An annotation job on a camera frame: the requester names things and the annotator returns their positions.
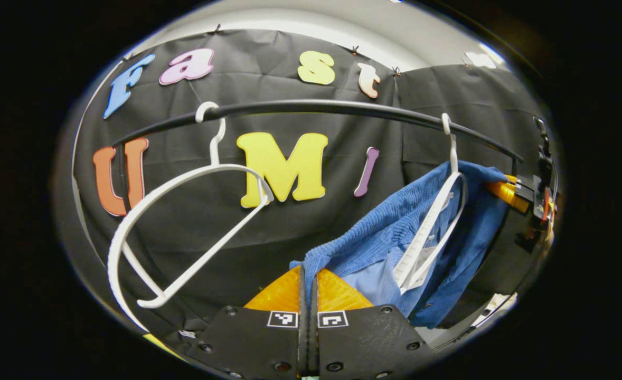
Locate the black clothes rack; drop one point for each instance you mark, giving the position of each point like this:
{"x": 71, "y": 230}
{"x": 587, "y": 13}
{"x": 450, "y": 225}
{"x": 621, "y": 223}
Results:
{"x": 316, "y": 105}

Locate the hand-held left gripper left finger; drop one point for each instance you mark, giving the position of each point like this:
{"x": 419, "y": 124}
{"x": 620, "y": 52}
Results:
{"x": 253, "y": 343}

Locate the empty white hanger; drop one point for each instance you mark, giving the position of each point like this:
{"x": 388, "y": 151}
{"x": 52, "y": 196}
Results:
{"x": 214, "y": 155}

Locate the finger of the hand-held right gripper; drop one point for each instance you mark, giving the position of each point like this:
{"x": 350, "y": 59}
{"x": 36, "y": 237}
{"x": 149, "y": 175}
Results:
{"x": 506, "y": 192}

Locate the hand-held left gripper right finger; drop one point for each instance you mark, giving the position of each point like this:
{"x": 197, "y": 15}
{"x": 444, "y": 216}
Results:
{"x": 369, "y": 343}

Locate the black backdrop cloth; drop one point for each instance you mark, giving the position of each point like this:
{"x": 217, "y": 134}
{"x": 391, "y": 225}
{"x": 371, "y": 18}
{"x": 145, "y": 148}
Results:
{"x": 210, "y": 232}

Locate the white hanger with shirt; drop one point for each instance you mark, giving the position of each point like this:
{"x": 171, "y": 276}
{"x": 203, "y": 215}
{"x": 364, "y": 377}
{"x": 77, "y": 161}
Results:
{"x": 452, "y": 153}

